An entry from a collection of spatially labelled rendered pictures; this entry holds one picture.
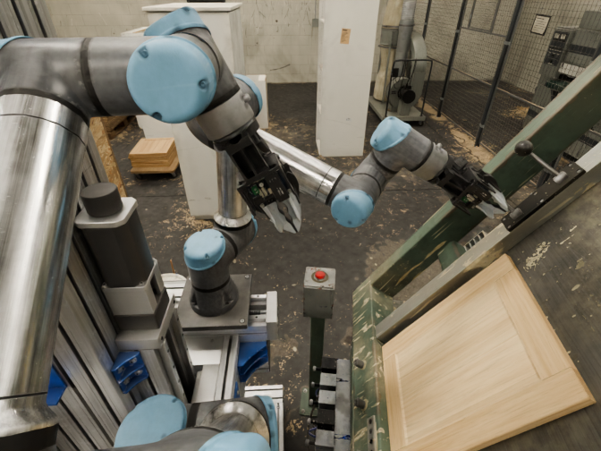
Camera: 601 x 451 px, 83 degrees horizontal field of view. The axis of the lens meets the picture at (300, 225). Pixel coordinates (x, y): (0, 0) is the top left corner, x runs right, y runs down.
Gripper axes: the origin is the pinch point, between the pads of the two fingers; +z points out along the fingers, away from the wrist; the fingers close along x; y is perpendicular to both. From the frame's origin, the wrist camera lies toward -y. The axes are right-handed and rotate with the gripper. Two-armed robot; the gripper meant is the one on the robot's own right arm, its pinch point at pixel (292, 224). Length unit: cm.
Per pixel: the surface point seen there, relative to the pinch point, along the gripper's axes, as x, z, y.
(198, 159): -70, 43, -243
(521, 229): 47, 37, -8
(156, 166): -146, 54, -353
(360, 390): -10, 68, -8
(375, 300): 7, 68, -37
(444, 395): 11, 55, 10
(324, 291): -8, 58, -43
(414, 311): 16, 57, -17
